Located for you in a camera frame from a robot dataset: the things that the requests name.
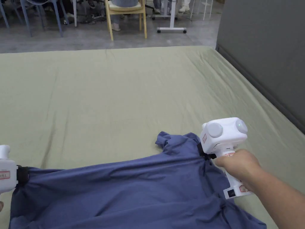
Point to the person's left hand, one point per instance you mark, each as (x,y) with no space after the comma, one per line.
(1,206)

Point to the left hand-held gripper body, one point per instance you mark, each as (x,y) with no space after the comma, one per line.
(7,174)

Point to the dark blue shirt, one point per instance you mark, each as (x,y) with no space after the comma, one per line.
(124,190)

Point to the person's right forearm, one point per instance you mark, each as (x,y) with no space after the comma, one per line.
(276,198)

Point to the person's right hand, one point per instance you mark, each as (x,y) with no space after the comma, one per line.
(240,167)

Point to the bed with pale green sheet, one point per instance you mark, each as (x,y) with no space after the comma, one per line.
(114,95)

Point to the group of people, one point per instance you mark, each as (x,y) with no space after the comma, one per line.
(90,14)

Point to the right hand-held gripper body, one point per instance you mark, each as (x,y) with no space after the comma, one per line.
(221,138)

